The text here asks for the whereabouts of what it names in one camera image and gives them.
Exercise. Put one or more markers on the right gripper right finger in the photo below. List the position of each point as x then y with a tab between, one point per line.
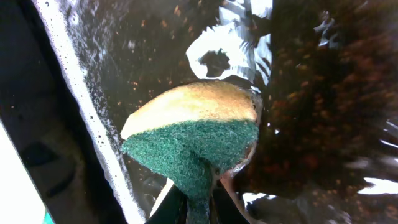
223	209

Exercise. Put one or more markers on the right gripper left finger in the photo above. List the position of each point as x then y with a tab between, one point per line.
172	209

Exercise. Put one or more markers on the yellow sponge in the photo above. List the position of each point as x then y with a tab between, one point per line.
195	135

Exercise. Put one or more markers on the teal plastic serving tray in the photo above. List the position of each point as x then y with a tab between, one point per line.
47	219

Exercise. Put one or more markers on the black wash tray with water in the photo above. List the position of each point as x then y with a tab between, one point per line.
73	71

